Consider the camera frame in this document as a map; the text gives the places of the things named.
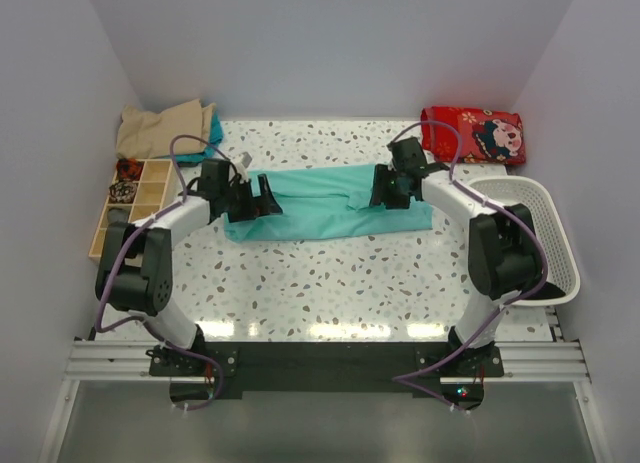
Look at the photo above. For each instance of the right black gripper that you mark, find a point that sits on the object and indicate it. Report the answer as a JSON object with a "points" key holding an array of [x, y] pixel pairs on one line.
{"points": [[380, 193]]}

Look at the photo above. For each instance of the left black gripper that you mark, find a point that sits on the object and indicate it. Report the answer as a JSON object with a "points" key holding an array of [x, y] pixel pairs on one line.
{"points": [[258, 206]]}

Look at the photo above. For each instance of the mint green t shirt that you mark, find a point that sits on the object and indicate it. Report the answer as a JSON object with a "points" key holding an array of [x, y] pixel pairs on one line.
{"points": [[327, 203]]}

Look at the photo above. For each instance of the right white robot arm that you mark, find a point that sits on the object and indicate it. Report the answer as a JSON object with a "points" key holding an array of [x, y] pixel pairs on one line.
{"points": [[505, 259]]}

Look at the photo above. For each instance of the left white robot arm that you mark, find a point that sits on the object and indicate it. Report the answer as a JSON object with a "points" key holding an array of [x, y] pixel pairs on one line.
{"points": [[135, 273]]}

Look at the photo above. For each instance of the red cartoon print cloth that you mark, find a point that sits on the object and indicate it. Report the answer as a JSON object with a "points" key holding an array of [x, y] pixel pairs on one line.
{"points": [[487, 136]]}

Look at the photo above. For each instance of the teal folded t shirt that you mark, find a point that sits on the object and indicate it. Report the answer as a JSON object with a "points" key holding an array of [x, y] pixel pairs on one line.
{"points": [[211, 131]]}

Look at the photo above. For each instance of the wooden compartment tray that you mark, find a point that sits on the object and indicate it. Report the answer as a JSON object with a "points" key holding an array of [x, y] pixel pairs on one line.
{"points": [[138, 189]]}

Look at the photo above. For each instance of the patterned brown scrunchie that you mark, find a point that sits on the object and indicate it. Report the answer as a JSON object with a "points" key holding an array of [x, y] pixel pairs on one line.
{"points": [[122, 192]]}

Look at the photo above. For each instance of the red black scrunchie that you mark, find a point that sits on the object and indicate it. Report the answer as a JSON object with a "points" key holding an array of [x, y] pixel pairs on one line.
{"points": [[129, 170]]}

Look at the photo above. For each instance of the beige folded t shirt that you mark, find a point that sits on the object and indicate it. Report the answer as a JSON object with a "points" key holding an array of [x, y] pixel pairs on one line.
{"points": [[147, 135]]}

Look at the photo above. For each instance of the grey scrunchie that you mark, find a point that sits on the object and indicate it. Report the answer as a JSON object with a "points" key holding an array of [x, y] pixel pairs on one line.
{"points": [[117, 215]]}

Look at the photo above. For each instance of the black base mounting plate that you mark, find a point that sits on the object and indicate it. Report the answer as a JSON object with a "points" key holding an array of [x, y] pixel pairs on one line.
{"points": [[316, 381]]}

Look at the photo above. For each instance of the black t shirt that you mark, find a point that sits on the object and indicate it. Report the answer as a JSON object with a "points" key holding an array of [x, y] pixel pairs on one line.
{"points": [[551, 291]]}

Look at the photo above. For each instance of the white plastic laundry basket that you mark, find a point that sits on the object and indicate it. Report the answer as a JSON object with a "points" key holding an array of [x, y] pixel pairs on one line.
{"points": [[563, 271]]}

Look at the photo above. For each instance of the aluminium frame rail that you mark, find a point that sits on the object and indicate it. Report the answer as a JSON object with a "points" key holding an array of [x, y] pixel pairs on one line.
{"points": [[509, 361]]}

